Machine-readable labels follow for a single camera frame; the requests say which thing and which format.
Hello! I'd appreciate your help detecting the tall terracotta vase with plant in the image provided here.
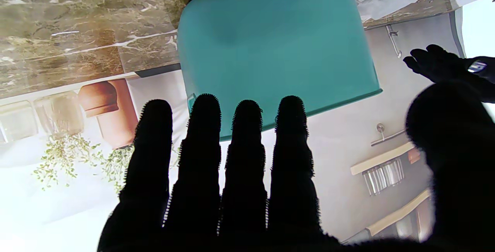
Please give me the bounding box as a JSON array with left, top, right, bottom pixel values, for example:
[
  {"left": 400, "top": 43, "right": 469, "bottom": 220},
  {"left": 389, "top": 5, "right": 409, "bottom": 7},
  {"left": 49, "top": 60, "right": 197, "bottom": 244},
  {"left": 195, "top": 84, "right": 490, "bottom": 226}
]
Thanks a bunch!
[{"left": 33, "top": 79, "right": 180, "bottom": 194}]

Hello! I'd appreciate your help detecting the small round terracotta pot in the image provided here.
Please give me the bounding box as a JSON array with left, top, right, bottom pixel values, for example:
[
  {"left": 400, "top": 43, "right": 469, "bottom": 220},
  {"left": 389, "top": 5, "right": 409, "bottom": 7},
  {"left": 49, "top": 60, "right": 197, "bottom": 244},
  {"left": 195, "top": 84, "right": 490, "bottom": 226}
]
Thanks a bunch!
[{"left": 78, "top": 82, "right": 119, "bottom": 118}]

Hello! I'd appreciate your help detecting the black strip behind table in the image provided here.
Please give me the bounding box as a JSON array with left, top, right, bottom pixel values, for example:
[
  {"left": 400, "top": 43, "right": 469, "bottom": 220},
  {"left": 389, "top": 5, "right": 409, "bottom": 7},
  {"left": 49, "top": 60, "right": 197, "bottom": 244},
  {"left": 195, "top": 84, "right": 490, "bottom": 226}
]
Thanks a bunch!
[{"left": 135, "top": 63, "right": 181, "bottom": 78}]

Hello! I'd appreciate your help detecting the metal wall rail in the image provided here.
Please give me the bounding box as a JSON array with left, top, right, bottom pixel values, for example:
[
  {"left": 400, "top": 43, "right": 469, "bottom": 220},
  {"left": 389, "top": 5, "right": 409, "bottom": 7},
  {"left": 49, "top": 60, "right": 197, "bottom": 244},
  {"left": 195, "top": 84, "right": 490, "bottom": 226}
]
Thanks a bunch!
[{"left": 370, "top": 128, "right": 406, "bottom": 147}]

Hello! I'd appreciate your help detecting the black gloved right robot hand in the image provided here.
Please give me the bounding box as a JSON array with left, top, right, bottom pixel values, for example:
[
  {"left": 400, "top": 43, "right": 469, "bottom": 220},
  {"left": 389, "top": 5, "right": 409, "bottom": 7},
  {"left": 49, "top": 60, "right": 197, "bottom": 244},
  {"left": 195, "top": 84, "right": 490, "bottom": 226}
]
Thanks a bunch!
[{"left": 97, "top": 93, "right": 495, "bottom": 252}]

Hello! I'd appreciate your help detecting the metal faucet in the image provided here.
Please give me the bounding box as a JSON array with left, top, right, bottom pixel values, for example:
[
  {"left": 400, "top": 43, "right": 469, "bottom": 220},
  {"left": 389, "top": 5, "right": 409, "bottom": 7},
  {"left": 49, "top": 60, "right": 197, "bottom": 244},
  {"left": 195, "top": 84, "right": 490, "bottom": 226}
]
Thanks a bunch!
[{"left": 386, "top": 25, "right": 403, "bottom": 59}]

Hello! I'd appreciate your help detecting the row of glass jars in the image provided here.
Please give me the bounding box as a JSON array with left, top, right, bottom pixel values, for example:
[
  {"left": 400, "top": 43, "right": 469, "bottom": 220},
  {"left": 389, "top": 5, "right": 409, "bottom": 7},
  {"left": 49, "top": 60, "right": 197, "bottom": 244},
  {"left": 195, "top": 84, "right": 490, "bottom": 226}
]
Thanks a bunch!
[{"left": 364, "top": 158, "right": 405, "bottom": 196}]

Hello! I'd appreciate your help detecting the wooden wall shelf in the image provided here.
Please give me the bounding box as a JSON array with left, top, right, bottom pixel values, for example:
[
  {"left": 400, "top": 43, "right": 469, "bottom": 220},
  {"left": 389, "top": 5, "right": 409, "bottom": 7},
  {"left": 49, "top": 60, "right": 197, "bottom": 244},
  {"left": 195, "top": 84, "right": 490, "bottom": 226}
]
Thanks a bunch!
[
  {"left": 350, "top": 142, "right": 416, "bottom": 176},
  {"left": 365, "top": 188, "right": 432, "bottom": 237}
]

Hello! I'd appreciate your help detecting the glass vase with flowers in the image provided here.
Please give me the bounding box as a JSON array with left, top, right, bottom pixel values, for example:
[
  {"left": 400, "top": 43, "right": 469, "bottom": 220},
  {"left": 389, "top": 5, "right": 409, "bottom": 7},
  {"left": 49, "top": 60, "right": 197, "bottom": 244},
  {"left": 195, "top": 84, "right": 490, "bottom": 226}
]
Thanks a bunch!
[{"left": 34, "top": 91, "right": 85, "bottom": 136}]

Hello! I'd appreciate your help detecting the translucent white disposable glove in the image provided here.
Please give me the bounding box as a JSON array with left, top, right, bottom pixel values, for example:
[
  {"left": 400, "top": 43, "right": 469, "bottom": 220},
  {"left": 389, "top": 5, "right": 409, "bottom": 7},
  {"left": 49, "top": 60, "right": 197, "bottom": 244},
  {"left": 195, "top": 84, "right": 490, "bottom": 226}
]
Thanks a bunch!
[{"left": 354, "top": 0, "right": 453, "bottom": 21}]

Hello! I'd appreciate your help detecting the teal plastic basket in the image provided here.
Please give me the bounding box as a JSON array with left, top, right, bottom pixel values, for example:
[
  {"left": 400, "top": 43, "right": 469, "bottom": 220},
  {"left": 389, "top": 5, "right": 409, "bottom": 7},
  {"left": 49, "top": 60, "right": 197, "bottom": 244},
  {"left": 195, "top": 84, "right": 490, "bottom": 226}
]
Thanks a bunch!
[{"left": 177, "top": 0, "right": 382, "bottom": 142}]

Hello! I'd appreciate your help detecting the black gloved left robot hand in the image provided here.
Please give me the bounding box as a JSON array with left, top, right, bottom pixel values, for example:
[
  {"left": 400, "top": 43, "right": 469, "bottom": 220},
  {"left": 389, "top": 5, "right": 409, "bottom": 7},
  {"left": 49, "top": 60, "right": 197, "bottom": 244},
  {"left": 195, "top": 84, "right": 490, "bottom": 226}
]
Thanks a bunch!
[{"left": 403, "top": 44, "right": 495, "bottom": 103}]

